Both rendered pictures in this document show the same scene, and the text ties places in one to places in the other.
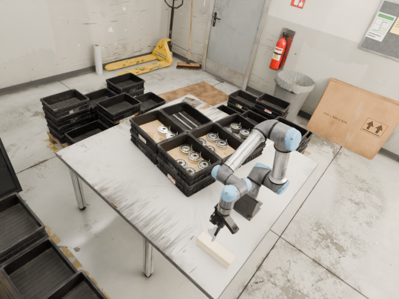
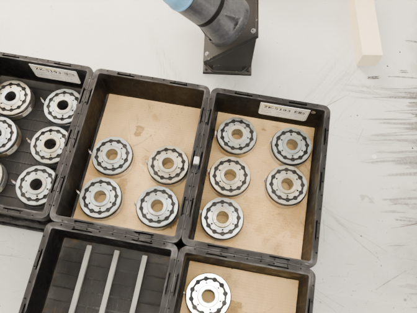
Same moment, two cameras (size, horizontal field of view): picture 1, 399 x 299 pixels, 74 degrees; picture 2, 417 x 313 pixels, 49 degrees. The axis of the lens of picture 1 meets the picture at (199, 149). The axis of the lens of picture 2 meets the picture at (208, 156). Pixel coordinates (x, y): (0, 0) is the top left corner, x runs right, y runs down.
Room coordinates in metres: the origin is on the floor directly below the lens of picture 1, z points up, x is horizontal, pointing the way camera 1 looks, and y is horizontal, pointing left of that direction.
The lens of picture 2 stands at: (1.79, 0.29, 1.92)
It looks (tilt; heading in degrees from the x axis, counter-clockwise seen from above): 69 degrees down; 236
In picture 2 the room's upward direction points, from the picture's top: 2 degrees clockwise
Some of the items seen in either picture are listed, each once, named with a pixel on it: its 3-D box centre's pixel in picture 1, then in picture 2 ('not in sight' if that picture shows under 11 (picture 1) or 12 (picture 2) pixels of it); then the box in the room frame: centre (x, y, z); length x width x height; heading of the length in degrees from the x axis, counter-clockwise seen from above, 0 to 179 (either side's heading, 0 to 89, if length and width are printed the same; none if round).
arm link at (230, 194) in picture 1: (228, 196); not in sight; (0.89, -0.18, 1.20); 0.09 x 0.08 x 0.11; 141
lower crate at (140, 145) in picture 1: (157, 141); not in sight; (1.76, 0.37, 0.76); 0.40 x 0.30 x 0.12; 48
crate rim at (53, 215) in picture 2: (217, 140); (134, 151); (1.71, -0.13, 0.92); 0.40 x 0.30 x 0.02; 48
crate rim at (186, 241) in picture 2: (189, 153); (259, 172); (1.49, 0.07, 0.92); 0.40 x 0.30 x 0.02; 48
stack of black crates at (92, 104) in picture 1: (100, 108); not in sight; (2.74, 1.30, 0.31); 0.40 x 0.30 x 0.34; 147
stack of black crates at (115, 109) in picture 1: (120, 119); not in sight; (2.52, 0.97, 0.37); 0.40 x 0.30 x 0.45; 147
